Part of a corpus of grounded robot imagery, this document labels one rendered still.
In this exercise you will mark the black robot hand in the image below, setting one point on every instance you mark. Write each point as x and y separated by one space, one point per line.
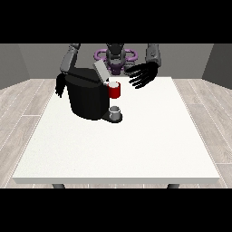
143 74
60 84

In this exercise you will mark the black coffee machine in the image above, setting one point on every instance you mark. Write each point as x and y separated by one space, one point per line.
87 96

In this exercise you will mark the red pod holder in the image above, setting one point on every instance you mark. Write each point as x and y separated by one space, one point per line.
114 91

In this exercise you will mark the pale grey machine lid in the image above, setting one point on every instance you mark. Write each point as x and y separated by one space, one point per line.
101 71

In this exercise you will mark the grey robot trunk purple rings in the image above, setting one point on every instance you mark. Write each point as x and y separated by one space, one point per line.
114 57

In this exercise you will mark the small grey cup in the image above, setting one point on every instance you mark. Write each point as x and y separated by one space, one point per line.
115 112

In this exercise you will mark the dark table leg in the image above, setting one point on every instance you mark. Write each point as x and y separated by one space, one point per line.
173 186
58 186

